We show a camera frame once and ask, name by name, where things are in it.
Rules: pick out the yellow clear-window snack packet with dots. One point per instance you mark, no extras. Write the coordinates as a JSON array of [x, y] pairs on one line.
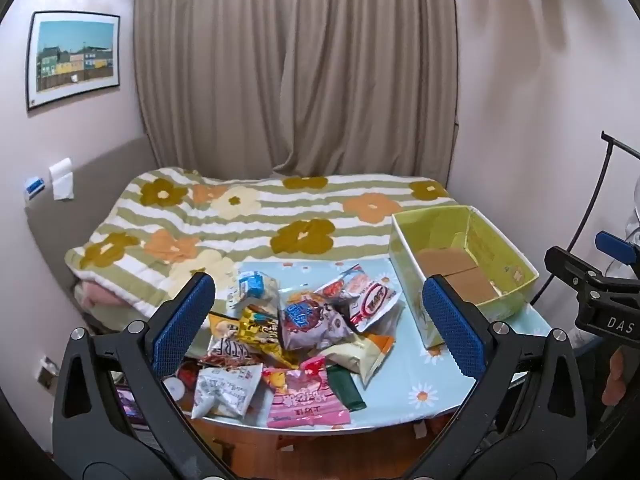
[[219, 326]]

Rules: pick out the cream and orange snack packet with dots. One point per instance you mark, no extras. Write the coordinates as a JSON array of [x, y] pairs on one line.
[[360, 355]]

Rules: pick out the person's right hand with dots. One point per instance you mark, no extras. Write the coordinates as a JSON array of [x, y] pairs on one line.
[[614, 375]]

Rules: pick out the yellow chocolate snack packet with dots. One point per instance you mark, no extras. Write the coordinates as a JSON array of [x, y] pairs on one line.
[[255, 330]]

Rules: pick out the beige curtain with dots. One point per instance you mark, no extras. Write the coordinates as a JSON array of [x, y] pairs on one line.
[[300, 60]]

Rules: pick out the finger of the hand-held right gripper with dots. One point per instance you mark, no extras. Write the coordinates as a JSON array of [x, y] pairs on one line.
[[570, 265], [617, 247]]

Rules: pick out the green cardboard box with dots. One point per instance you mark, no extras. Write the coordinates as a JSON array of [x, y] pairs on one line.
[[500, 260]]

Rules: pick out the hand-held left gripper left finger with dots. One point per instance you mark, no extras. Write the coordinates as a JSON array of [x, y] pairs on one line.
[[182, 325]]

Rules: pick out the pink pillow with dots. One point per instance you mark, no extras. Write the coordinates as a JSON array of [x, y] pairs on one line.
[[97, 295]]

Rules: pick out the red and white snack packet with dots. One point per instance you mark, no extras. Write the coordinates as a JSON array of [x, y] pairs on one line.
[[372, 300]]

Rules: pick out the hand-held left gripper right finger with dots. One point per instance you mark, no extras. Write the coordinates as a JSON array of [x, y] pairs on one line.
[[452, 330]]

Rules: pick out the white tissue paper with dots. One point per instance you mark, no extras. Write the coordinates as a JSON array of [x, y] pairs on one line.
[[62, 180]]

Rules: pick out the dark blue red snack packet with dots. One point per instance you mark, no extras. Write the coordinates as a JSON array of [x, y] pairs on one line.
[[310, 320]]

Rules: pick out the blue and white snack packet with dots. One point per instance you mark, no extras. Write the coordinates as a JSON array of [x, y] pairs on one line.
[[252, 285]]

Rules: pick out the dark green snack packet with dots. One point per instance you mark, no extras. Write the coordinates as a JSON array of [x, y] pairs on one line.
[[347, 390]]

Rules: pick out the pink snack packet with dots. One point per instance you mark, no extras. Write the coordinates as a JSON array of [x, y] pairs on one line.
[[300, 402]]

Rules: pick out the brown white striped snack packet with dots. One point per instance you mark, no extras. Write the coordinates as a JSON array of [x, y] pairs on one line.
[[235, 349]]

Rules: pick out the framed houses picture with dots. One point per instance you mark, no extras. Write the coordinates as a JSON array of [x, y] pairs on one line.
[[75, 60]]

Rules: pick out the grey padded headboard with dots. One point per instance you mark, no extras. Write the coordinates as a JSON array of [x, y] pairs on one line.
[[65, 230]]

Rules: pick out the light blue daisy tablecloth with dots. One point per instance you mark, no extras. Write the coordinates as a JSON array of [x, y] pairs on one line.
[[400, 375]]

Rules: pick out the black metal rack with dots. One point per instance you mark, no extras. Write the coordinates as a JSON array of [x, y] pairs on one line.
[[600, 185]]

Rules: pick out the green striped floral blanket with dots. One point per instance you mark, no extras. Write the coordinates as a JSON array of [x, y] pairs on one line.
[[300, 210]]

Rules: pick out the wall socket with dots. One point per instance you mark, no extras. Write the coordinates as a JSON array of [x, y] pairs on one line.
[[48, 370]]

